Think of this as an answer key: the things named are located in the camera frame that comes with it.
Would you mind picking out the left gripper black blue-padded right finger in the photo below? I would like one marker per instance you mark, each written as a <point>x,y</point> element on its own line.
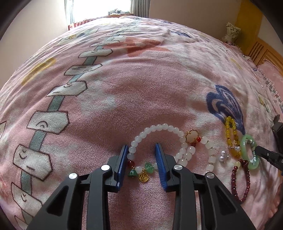
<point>219,209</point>

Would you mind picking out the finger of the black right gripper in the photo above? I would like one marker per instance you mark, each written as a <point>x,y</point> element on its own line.
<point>274,158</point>

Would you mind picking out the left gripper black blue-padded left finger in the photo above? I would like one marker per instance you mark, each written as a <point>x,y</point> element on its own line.
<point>64,208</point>

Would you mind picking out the green jade bangle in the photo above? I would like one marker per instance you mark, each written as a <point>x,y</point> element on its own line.
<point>253,162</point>

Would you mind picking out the pearl cluster charm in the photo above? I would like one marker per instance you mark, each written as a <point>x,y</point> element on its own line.
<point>224,155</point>

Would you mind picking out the pink pillow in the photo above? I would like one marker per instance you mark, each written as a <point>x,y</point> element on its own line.
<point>273,79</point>

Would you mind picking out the pink patterned blanket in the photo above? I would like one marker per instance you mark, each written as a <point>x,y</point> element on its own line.
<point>126,81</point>

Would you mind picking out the dried flower bouquet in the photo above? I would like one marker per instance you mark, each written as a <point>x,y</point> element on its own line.
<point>232,33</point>

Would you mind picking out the wooden headboard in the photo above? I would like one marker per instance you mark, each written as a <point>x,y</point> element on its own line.
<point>258,38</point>

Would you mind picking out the wooden windowsill desk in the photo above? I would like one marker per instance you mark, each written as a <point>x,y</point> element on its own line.
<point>118,15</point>

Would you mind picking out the grey curtain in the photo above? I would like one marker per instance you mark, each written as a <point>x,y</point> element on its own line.
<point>140,8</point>

